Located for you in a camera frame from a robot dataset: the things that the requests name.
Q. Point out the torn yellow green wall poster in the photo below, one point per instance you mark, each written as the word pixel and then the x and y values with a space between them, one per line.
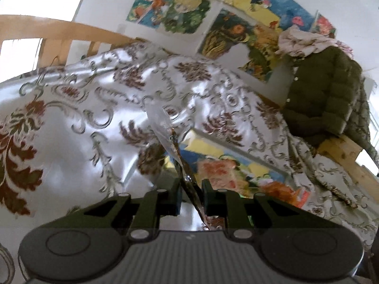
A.
pixel 225 35

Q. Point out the green puffer jacket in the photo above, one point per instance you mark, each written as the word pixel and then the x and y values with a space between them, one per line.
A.
pixel 322 94

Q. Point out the bright window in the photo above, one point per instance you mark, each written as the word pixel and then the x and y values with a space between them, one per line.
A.
pixel 44 3

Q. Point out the red white cracker packet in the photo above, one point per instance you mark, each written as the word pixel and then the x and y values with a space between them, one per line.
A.
pixel 216 168

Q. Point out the cartoon girls wall poster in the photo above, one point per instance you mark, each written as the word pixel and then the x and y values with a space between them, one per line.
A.
pixel 177 11

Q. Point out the wooden bed end board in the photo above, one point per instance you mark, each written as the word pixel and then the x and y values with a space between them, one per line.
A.
pixel 346 156

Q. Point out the orange chicken leg packet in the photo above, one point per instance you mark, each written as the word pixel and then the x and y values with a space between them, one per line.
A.
pixel 281 190

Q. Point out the wooden bed rail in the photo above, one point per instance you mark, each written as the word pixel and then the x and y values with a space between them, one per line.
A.
pixel 59 29

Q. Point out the pink floral cloth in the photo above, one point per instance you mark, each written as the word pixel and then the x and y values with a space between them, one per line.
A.
pixel 302 41

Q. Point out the grey cartoon print tray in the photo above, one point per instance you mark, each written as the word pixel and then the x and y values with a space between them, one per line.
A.
pixel 207 145

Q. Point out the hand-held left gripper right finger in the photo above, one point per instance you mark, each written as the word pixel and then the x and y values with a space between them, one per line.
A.
pixel 207 199

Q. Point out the floral satin blanket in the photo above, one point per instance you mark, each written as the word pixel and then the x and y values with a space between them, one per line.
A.
pixel 88 124

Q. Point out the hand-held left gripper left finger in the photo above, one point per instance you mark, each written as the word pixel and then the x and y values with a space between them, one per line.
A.
pixel 177 202

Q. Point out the brown snack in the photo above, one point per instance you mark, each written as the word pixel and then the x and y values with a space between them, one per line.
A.
pixel 165 133

